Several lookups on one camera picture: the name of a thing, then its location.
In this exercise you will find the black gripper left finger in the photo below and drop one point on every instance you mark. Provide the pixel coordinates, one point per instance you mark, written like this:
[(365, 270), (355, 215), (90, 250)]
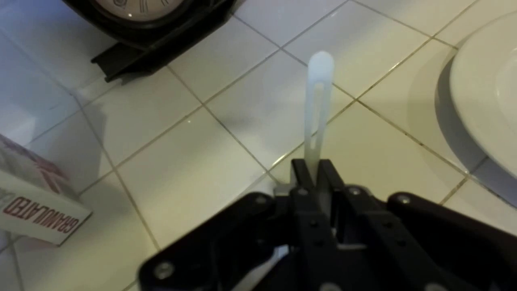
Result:
[(226, 242)]

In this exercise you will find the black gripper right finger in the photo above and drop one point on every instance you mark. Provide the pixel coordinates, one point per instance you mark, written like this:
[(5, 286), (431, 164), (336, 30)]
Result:
[(420, 242)]

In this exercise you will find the white round plate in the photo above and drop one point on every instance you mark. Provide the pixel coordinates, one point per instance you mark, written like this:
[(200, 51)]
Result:
[(485, 97)]

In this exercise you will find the granulated sugar box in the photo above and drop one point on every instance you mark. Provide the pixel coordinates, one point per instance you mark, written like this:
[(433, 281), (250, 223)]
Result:
[(37, 215)]

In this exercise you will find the black analog clock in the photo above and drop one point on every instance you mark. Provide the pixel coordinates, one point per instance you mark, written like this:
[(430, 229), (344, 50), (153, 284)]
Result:
[(161, 25)]

